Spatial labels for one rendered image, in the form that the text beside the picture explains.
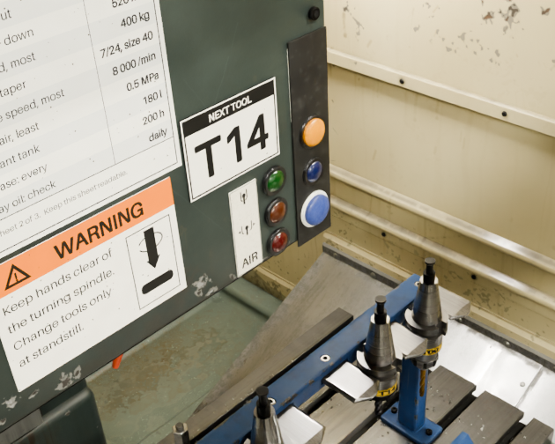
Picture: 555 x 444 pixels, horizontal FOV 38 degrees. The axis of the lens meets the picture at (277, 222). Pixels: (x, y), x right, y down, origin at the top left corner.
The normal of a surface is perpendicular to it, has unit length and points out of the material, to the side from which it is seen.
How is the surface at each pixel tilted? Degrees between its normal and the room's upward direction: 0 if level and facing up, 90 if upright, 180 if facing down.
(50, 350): 90
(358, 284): 25
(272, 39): 90
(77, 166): 90
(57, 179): 90
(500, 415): 0
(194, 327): 0
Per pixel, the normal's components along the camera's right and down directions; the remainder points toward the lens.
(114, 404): -0.06, -0.83
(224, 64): 0.71, 0.37
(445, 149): -0.70, 0.44
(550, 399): -0.34, -0.58
